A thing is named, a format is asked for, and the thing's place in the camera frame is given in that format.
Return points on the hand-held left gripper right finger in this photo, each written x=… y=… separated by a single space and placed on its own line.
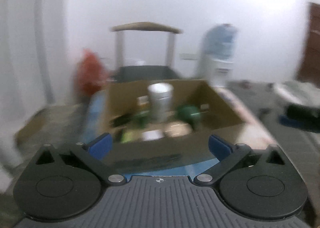
x=218 y=146

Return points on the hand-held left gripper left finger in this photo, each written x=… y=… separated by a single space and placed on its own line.
x=101 y=146

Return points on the green lip balm stick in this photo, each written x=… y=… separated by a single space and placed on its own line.
x=127 y=136

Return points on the black tube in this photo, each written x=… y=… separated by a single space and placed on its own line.
x=120 y=120

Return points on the brown cardboard box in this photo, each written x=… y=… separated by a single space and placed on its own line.
x=175 y=150

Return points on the dark jar with gold lid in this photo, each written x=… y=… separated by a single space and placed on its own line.
x=177 y=130

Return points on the round green jar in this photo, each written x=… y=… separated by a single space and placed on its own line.
x=187 y=114

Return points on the green dropper bottle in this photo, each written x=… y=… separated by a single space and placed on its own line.
x=140 y=119

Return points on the white charger plug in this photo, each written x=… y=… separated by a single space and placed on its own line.
x=152 y=135

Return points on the white lidded supplement bottle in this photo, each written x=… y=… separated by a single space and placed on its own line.
x=160 y=100

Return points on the white water dispenser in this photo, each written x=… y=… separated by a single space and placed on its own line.
x=212 y=72

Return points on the flat cardboard piece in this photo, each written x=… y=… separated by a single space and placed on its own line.
x=30 y=125

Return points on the red plastic bag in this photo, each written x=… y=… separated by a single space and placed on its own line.
x=91 y=72

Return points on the white cloth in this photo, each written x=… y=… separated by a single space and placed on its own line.
x=297 y=91

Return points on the large clear water jug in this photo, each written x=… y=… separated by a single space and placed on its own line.
x=221 y=40

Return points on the wooden chair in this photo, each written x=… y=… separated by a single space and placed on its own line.
x=145 y=26

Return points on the white curtain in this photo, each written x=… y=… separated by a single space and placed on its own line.
x=20 y=42

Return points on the brown wooden door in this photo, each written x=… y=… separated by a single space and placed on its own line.
x=310 y=47

